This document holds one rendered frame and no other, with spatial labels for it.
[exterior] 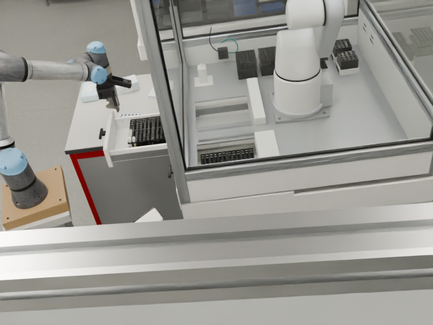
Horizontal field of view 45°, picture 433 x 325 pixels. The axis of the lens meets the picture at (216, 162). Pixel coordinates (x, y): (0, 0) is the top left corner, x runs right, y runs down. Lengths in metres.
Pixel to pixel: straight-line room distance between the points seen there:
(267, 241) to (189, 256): 0.05
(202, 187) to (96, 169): 0.97
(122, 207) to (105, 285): 2.56
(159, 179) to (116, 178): 0.22
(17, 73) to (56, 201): 0.56
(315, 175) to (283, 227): 1.57
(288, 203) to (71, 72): 1.02
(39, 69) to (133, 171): 0.82
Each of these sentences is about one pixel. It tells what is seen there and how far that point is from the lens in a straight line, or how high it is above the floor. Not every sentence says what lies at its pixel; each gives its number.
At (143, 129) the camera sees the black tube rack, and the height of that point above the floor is 0.90.
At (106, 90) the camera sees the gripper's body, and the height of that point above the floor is 1.01.
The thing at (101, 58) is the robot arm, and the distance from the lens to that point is 2.42.
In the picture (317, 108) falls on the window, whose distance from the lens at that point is 1.72.
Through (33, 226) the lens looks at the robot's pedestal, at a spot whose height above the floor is 0.76.
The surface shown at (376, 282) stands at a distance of 0.34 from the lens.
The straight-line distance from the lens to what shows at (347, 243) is 0.32.
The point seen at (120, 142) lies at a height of 0.84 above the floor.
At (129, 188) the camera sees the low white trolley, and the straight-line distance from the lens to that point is 2.79.
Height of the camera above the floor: 2.29
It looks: 41 degrees down
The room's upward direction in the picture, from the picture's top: 9 degrees counter-clockwise
